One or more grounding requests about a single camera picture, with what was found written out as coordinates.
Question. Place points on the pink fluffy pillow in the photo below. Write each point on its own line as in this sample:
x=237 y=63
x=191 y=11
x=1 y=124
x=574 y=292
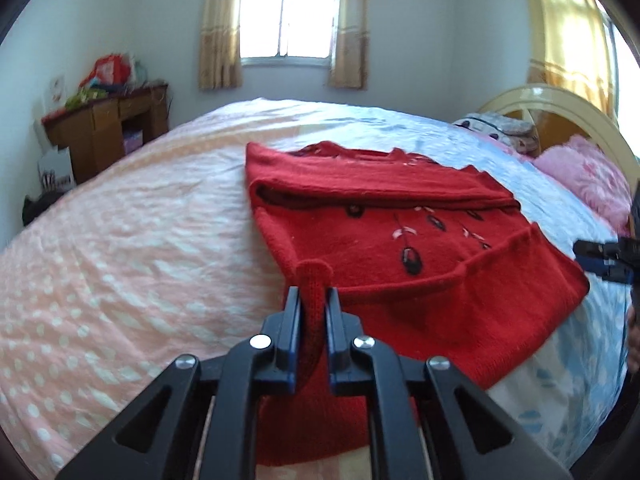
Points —
x=585 y=175

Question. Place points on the brown wooden desk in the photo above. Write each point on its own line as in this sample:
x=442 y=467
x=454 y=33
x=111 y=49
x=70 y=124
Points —
x=85 y=130

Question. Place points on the pale plastic bag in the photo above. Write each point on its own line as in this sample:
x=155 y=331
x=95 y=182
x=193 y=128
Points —
x=139 y=72

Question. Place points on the beige patterned curtain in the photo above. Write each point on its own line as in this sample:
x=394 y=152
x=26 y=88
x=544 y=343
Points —
x=220 y=35
x=350 y=35

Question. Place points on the white wall paper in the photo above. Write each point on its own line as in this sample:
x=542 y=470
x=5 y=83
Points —
x=57 y=91

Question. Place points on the bright side window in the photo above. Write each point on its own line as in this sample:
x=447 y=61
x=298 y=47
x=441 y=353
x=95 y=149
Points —
x=627 y=75

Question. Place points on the red knitted sweater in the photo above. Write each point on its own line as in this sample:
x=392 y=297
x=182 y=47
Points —
x=380 y=260

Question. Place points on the white printed pillow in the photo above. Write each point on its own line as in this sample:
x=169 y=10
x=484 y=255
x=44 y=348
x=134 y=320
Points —
x=475 y=127

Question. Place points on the purple box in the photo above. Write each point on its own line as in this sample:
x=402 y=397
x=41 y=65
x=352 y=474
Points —
x=133 y=141

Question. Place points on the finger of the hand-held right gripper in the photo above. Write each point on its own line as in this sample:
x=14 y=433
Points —
x=595 y=250
x=607 y=269

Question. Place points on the red bag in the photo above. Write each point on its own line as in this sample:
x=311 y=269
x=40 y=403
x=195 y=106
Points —
x=107 y=70

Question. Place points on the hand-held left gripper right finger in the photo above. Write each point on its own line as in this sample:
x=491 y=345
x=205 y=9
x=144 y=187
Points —
x=334 y=355

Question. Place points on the white paper shopping bag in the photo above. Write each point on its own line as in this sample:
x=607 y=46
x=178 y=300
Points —
x=57 y=170

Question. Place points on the grey floral pillow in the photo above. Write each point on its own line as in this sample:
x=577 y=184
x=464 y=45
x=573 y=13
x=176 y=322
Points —
x=505 y=122

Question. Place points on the bed with polka-dot sheet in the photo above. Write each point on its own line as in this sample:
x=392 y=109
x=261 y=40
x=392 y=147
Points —
x=150 y=235

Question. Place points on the green items pile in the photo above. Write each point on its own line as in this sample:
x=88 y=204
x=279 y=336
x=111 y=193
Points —
x=85 y=99

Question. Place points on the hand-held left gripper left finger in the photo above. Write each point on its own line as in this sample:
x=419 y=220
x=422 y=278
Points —
x=294 y=340

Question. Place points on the yellow curtain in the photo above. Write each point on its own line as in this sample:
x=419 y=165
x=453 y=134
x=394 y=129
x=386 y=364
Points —
x=565 y=35

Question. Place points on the sliding glass window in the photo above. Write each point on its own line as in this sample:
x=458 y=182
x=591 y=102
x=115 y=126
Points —
x=290 y=20

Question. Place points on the cream wooden headboard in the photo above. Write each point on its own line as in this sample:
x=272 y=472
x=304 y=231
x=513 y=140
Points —
x=565 y=105

